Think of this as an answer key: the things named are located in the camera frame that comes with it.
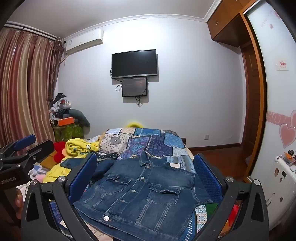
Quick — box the blue denim jacket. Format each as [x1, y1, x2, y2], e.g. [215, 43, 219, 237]
[73, 153, 216, 239]

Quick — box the pile of mixed clothes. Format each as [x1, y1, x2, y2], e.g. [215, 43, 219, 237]
[48, 93, 74, 123]

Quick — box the yellow printed blanket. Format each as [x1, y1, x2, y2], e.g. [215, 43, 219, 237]
[43, 138, 100, 183]

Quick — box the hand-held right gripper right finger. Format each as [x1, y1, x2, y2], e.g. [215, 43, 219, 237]
[193, 153, 270, 241]

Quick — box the white air conditioner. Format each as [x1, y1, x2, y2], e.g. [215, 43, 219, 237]
[65, 30, 104, 55]

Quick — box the wooden overhead cabinet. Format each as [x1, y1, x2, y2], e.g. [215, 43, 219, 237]
[206, 0, 255, 48]

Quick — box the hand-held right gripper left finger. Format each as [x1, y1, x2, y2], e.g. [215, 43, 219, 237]
[20, 153, 102, 241]

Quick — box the navy dotted cloth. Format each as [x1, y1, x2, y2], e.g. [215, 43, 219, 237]
[92, 152, 121, 163]

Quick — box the person's left hand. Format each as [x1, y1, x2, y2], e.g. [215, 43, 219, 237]
[13, 188, 25, 220]

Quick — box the brown cardboard box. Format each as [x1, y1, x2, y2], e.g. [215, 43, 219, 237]
[40, 151, 61, 170]

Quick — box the black wall television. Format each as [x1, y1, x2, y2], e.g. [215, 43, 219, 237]
[111, 49, 159, 79]

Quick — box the striped brown curtain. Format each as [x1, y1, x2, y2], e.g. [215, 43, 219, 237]
[0, 21, 64, 149]

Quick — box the small orange black device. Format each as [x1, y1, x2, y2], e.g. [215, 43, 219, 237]
[283, 150, 296, 167]

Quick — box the orange box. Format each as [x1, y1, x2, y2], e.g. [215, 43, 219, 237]
[57, 117, 75, 127]

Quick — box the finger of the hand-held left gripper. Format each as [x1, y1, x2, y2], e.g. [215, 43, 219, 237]
[0, 134, 36, 158]
[0, 140, 55, 171]

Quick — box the small black wall monitor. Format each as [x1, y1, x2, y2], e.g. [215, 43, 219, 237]
[122, 77, 148, 97]

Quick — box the green patterned cloth cover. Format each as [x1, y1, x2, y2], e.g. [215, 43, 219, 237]
[53, 124, 84, 142]

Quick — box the red fluffy cloth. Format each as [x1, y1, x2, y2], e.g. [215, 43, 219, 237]
[53, 142, 68, 161]

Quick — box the white heart print sliding door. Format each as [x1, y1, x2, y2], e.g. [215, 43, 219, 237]
[246, 0, 296, 227]

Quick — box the wooden door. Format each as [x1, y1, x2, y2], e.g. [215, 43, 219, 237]
[239, 45, 266, 182]

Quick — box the grey green stuffed cushion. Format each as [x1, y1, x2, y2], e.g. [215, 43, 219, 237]
[69, 109, 90, 128]

